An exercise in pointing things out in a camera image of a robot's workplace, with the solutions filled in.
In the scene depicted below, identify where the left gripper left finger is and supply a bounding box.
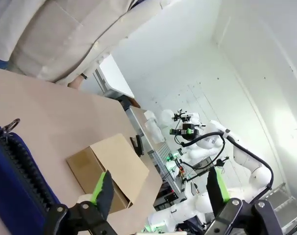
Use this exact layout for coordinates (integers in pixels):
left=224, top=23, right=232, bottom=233
left=43, top=170, right=115, bottom=235

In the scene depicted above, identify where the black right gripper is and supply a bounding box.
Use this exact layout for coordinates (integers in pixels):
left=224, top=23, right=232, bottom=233
left=169, top=122, right=201, bottom=141

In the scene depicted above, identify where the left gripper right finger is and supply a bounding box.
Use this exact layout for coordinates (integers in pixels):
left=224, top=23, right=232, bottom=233
left=204, top=166, right=283, bottom=235

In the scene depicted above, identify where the person left forearm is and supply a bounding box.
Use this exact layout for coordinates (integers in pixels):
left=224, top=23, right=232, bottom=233
left=54, top=52, right=100, bottom=85

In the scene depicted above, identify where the person right forearm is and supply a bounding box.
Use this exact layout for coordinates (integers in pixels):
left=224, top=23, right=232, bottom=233
left=0, top=14, right=22, bottom=71

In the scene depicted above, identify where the brown cardboard box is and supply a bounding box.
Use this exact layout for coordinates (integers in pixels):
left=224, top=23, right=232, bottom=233
left=66, top=133, right=150, bottom=214

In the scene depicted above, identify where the black electronics box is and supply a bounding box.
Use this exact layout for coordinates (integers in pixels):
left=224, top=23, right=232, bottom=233
left=155, top=188, right=181, bottom=210

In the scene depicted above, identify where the person left hand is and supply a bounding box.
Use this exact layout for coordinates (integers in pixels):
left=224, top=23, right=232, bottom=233
left=67, top=75, right=83, bottom=90

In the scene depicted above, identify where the white plastic wrapped bundle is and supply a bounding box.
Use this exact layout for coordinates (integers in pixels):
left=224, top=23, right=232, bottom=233
left=144, top=110, right=165, bottom=144

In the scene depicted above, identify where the small black clamp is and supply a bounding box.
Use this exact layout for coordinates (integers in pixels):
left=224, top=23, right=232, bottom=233
left=129, top=135, right=145, bottom=157

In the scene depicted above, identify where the white side table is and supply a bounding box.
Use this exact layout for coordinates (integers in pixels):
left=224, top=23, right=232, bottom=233
left=98, top=53, right=136, bottom=100

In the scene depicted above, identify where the navy CAMPUS pencil case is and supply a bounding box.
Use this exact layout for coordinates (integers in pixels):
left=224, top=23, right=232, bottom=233
left=0, top=118, right=64, bottom=235

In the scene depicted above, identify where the person torso beige coat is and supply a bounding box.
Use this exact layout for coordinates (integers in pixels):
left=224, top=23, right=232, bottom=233
left=0, top=0, right=164, bottom=85

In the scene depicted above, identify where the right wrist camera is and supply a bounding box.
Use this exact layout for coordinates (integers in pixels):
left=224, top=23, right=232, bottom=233
left=172, top=109, right=200, bottom=123

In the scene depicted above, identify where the grey metal table frame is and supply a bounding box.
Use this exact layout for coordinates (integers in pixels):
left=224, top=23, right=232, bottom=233
left=125, top=99, right=179, bottom=196

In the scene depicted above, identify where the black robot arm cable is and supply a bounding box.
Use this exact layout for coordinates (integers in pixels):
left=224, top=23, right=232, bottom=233
left=174, top=131, right=274, bottom=197

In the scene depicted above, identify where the aluminium profile frame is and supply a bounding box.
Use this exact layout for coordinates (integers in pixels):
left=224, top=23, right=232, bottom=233
left=258, top=182, right=297, bottom=235

